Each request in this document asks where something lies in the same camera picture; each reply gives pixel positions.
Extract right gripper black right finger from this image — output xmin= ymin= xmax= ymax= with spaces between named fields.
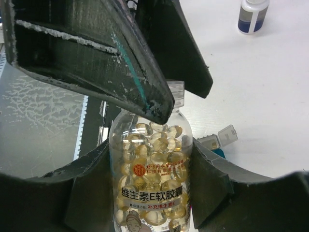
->
xmin=190 ymin=140 xmax=309 ymax=232

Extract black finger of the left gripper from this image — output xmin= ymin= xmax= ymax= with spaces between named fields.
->
xmin=2 ymin=0 xmax=175 ymax=124
xmin=135 ymin=0 xmax=213 ymax=98

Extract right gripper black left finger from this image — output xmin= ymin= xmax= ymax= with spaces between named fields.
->
xmin=0 ymin=142 xmax=114 ymax=232

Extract teal pill box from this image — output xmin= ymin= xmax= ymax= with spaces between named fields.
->
xmin=212 ymin=148 xmax=225 ymax=159

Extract grey pill box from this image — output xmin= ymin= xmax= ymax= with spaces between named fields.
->
xmin=197 ymin=125 xmax=238 ymax=150

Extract glass pill bottle yellow pills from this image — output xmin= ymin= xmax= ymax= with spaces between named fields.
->
xmin=109 ymin=81 xmax=193 ymax=232

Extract white bottle cap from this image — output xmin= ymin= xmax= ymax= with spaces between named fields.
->
xmin=238 ymin=0 xmax=270 ymax=34

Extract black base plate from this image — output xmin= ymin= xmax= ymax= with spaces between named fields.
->
xmin=79 ymin=97 xmax=121 ymax=158

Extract white cable duct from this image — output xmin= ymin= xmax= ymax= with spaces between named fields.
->
xmin=73 ymin=96 xmax=88 ymax=161

